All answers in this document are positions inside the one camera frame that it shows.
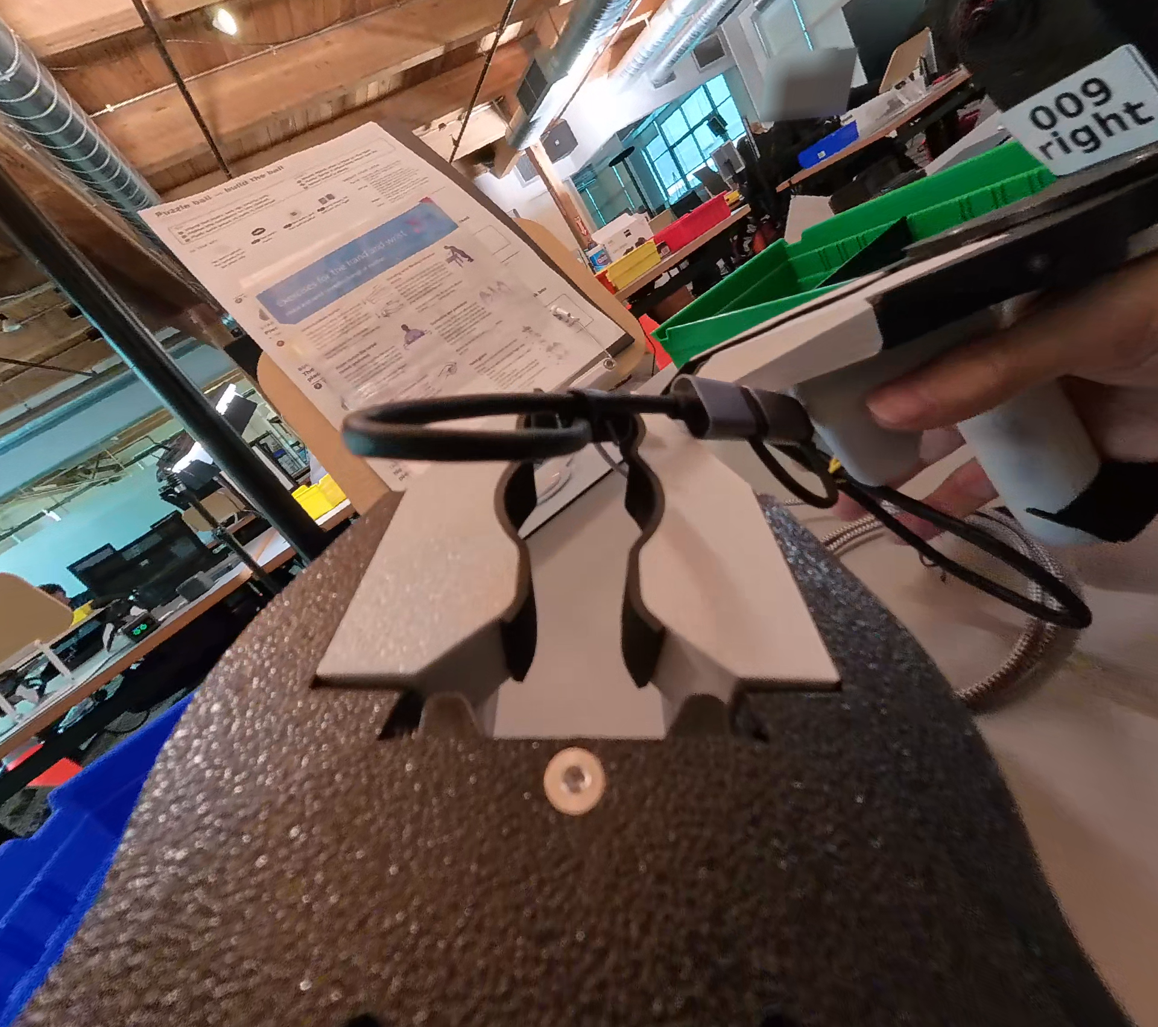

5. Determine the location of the red plastic bin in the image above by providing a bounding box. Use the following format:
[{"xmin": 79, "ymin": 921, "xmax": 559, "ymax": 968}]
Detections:
[{"xmin": 653, "ymin": 195, "xmax": 732, "ymax": 250}]

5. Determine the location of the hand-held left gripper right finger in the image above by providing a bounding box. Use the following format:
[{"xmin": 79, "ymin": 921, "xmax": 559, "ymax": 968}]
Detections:
[{"xmin": 621, "ymin": 414, "xmax": 843, "ymax": 709}]

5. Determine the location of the green plastic bin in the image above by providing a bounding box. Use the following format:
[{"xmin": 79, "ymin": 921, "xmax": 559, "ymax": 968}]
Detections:
[{"xmin": 651, "ymin": 141, "xmax": 1060, "ymax": 372}]

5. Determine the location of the yellow plastic bin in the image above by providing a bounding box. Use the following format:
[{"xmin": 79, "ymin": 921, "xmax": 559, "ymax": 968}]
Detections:
[
  {"xmin": 604, "ymin": 242, "xmax": 662, "ymax": 288},
  {"xmin": 291, "ymin": 475, "xmax": 349, "ymax": 520}
]

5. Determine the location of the grey USB hub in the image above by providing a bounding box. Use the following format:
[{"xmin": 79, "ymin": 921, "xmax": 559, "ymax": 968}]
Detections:
[{"xmin": 342, "ymin": 374, "xmax": 843, "ymax": 513}]

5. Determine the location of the black stand pole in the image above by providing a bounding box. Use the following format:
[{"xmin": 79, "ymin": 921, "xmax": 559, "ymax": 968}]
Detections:
[{"xmin": 0, "ymin": 168, "xmax": 331, "ymax": 562}]

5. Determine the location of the blue plastic bin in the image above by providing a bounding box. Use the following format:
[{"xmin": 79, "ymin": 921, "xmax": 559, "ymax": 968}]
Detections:
[
  {"xmin": 798, "ymin": 121, "xmax": 861, "ymax": 169},
  {"xmin": 0, "ymin": 692, "xmax": 195, "ymax": 1027}
]

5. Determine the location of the white printed box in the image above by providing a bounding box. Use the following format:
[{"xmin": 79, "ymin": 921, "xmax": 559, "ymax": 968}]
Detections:
[{"xmin": 588, "ymin": 217, "xmax": 654, "ymax": 273}]

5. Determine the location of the wooden document stand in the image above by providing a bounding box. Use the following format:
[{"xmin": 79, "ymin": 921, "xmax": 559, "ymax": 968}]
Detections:
[{"xmin": 140, "ymin": 121, "xmax": 648, "ymax": 504}]

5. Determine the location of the grey braided cable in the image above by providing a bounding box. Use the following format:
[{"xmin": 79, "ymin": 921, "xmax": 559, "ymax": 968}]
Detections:
[{"xmin": 814, "ymin": 502, "xmax": 1087, "ymax": 712}]

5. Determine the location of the black bin divider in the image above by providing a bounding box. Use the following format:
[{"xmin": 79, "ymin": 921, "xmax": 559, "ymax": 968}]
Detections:
[{"xmin": 814, "ymin": 217, "xmax": 915, "ymax": 291}]

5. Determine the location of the person's right hand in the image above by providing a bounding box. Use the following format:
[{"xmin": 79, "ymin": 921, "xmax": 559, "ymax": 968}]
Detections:
[{"xmin": 832, "ymin": 258, "xmax": 1158, "ymax": 544}]

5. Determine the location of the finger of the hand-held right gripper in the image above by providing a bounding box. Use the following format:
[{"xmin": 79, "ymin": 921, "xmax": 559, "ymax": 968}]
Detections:
[{"xmin": 677, "ymin": 289, "xmax": 886, "ymax": 395}]

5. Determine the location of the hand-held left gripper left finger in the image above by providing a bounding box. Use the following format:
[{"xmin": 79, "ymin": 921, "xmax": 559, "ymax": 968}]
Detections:
[{"xmin": 312, "ymin": 412, "xmax": 544, "ymax": 716}]

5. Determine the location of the grey desk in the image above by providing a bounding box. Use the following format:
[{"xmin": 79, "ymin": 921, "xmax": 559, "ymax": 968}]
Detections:
[{"xmin": 525, "ymin": 430, "xmax": 1158, "ymax": 1027}]

